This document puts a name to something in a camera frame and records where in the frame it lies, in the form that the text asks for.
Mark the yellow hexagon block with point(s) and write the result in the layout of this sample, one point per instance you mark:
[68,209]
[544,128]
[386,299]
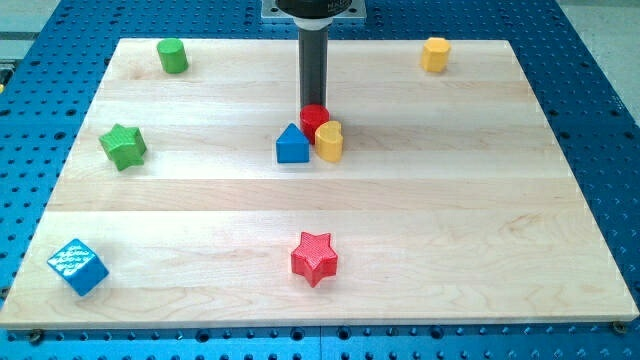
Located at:
[435,54]

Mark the blue triangle block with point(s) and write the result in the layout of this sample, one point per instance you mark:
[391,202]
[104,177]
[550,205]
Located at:
[292,146]

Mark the yellow heart block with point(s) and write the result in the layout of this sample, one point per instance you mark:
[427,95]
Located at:
[329,141]

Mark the red cylinder block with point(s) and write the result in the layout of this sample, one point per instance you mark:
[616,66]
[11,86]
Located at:
[311,117]

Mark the red star block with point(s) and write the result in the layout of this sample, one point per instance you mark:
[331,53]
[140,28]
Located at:
[314,258]

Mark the light wooden board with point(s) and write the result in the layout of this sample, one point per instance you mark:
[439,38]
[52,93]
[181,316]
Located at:
[452,203]

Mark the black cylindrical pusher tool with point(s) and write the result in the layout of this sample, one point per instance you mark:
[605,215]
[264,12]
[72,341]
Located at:
[312,53]

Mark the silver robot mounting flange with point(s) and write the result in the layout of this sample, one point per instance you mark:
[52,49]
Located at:
[286,10]

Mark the green cylinder block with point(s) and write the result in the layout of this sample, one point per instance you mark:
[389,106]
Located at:
[172,55]

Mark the green star block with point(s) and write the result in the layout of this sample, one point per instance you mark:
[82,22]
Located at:
[124,146]

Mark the blue cube block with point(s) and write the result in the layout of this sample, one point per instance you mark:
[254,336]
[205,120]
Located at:
[79,266]

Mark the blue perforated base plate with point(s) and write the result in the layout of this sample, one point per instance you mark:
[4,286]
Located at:
[51,90]

